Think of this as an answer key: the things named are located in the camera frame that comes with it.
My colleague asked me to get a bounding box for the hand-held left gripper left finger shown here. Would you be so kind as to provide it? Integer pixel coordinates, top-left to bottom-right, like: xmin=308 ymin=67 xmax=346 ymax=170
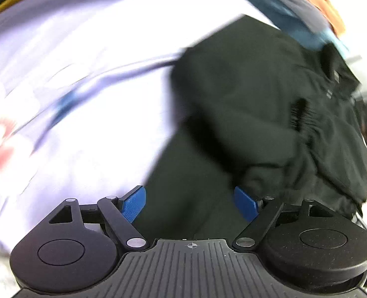
xmin=48 ymin=185 xmax=147 ymax=251

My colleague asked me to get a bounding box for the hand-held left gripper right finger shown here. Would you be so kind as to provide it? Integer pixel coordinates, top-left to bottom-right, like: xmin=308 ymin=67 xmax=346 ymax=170
xmin=232 ymin=186 xmax=337 ymax=251

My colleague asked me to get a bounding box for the black hooded jacket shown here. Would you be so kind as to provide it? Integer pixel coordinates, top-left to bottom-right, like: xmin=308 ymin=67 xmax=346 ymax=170
xmin=133 ymin=14 xmax=367 ymax=243

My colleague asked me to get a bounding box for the teal blue duvet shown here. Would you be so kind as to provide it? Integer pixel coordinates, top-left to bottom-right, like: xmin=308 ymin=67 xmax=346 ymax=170
xmin=218 ymin=0 xmax=351 ymax=58

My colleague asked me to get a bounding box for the orange brown cloth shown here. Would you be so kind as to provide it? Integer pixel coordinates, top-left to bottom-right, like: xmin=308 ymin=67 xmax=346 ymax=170
xmin=287 ymin=0 xmax=346 ymax=35

